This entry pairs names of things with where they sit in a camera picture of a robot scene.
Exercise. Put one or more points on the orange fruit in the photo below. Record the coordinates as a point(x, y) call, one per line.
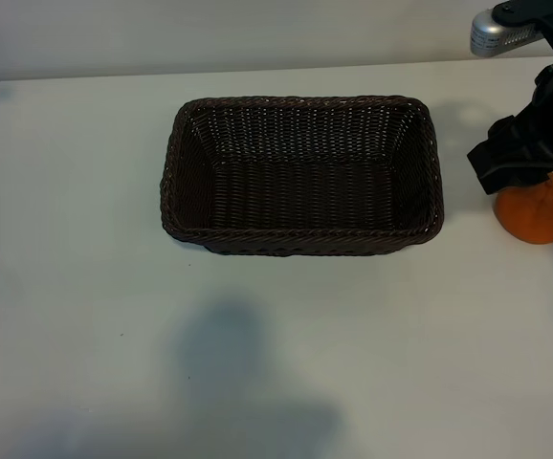
point(535, 215)

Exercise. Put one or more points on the dark brown woven basket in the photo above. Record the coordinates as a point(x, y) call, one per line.
point(300, 201)

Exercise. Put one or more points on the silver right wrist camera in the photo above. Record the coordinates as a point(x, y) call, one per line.
point(494, 36)

